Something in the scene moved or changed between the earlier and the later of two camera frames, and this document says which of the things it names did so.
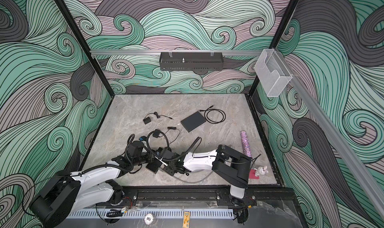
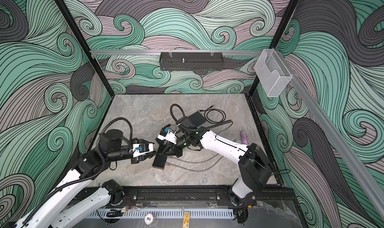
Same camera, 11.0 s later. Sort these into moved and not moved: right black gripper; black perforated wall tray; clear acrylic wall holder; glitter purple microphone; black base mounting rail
Moved: right black gripper
Not moved: black perforated wall tray; clear acrylic wall holder; black base mounting rail; glitter purple microphone
